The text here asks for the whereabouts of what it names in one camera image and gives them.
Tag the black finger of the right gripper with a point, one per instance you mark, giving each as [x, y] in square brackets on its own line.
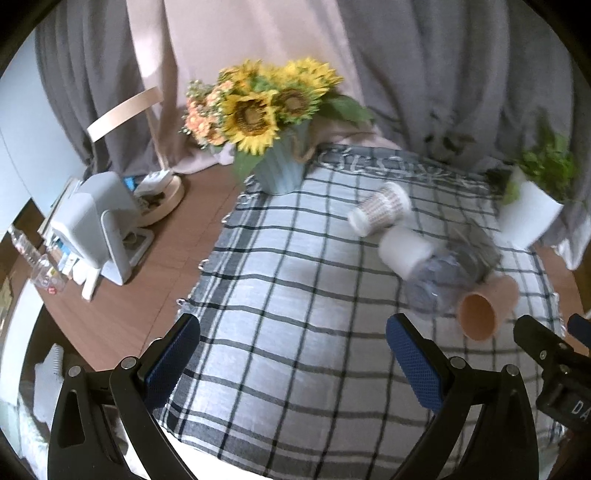
[580, 328]
[547, 349]

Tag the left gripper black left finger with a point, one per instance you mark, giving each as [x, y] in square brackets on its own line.
[82, 444]

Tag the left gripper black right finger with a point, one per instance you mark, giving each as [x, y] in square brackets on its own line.
[503, 444]

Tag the plain white cup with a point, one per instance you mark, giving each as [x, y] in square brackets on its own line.
[402, 250]

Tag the peach pink cup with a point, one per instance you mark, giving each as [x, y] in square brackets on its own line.
[481, 312]

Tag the dark smoky glass cup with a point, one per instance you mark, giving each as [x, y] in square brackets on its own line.
[475, 250]

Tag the clear bluish plastic cup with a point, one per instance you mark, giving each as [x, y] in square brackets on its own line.
[436, 286]

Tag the patterned paper cup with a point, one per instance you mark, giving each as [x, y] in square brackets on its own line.
[382, 209]

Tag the white plant pot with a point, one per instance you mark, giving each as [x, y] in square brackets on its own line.
[526, 211]

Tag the green potted plant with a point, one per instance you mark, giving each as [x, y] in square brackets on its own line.
[549, 164]

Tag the clear plastic bottle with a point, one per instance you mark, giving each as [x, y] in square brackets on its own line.
[44, 273]

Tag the white desk fan heater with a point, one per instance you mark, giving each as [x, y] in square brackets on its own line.
[99, 223]

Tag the light blue ribbed vase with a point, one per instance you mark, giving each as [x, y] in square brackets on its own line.
[282, 169]

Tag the yellow sunflower bouquet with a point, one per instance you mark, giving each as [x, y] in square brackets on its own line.
[254, 106]

